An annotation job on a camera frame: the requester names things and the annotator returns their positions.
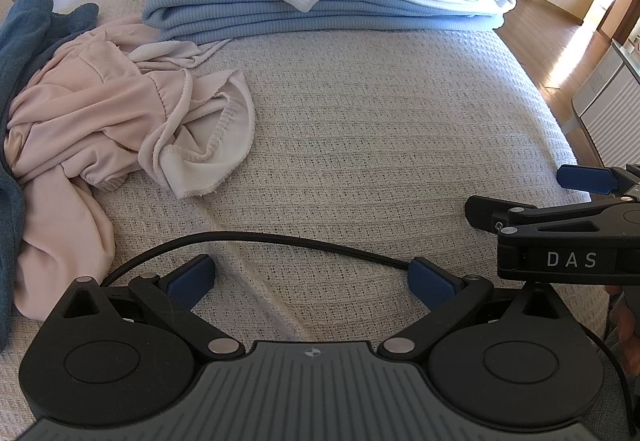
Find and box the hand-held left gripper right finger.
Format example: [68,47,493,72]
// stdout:
[378,257,569,365]

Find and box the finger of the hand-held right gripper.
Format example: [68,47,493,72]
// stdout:
[465,194,640,245]
[555,163,640,197]

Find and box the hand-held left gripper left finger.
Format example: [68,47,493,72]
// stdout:
[52,255,246,363]

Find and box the light blue sweater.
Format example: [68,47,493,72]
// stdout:
[141,0,507,45]

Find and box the person's right hand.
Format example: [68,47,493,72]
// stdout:
[605,285,640,376]

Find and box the white ribbed cabinet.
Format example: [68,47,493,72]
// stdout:
[570,38,640,173]

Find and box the white covered sofa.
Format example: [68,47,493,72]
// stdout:
[0,0,601,427]

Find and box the person's grey clothing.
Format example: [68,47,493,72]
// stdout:
[587,291,640,441]

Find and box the pink garment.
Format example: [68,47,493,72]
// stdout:
[5,15,257,323]

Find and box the dark blue garment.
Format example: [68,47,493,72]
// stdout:
[0,0,102,358]

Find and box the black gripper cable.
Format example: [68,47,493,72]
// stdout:
[596,325,633,423]
[99,230,417,290]

